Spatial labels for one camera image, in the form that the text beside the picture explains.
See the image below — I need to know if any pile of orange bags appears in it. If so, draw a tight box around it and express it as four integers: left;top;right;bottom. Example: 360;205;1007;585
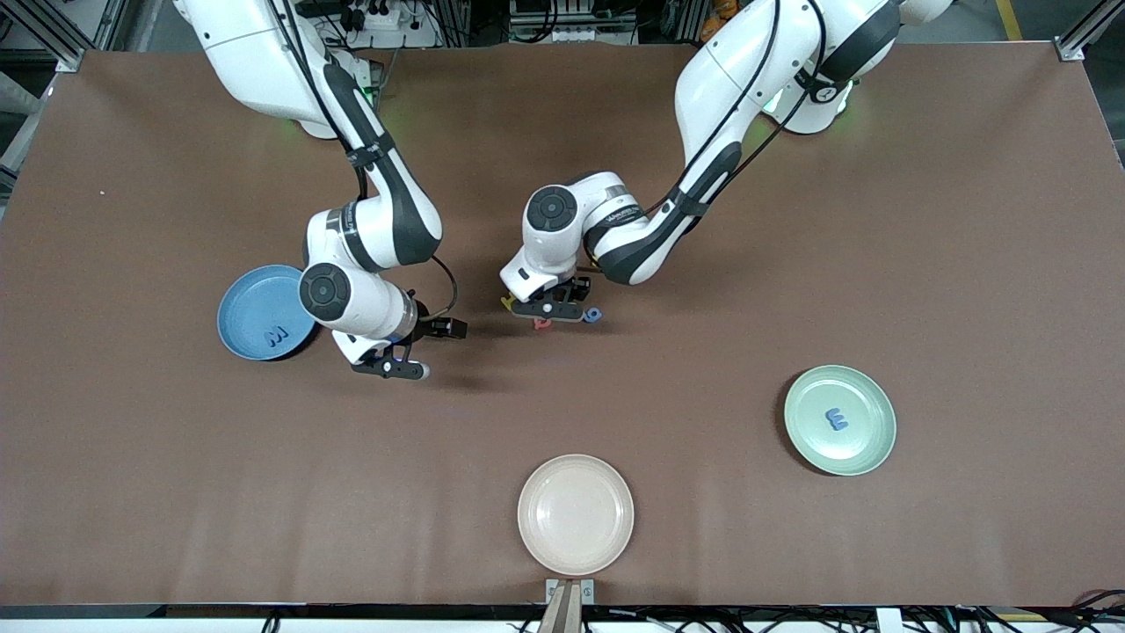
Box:
700;0;744;40

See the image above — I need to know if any metal table edge bracket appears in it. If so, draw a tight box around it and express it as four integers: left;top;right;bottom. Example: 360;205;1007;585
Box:
545;578;596;633

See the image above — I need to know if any grey electronics rack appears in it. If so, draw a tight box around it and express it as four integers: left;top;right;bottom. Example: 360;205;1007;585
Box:
508;0;640;45

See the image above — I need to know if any white power strip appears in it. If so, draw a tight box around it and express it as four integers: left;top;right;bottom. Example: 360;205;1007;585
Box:
338;0;407;32

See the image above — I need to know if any black table edge rail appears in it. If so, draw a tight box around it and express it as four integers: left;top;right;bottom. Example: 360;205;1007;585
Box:
0;603;1125;622

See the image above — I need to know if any green plate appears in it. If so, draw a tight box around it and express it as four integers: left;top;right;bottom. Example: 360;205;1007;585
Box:
784;365;897;477

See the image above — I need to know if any beige plate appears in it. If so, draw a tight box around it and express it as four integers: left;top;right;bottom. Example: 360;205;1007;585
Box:
517;454;635;578

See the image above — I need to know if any blue plate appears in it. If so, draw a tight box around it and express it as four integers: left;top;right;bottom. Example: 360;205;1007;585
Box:
217;265;319;361

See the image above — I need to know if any aluminium frame post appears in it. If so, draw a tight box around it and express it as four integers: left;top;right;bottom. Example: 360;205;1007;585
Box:
1055;0;1125;62
40;0;111;73

